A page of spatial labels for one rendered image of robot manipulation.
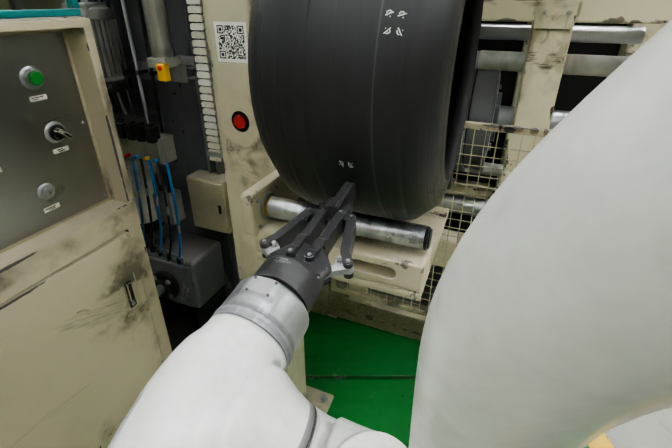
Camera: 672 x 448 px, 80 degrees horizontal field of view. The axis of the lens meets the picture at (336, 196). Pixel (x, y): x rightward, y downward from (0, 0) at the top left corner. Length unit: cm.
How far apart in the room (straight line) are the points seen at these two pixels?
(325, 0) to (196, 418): 48
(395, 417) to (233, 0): 136
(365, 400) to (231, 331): 127
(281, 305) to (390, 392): 127
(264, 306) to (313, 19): 36
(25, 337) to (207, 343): 59
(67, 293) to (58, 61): 43
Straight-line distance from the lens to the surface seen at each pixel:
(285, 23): 58
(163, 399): 36
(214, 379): 36
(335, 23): 55
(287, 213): 82
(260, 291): 42
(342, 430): 40
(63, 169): 93
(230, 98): 90
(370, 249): 78
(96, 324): 102
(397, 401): 163
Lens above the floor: 130
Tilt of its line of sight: 26 degrees down
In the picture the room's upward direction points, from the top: straight up
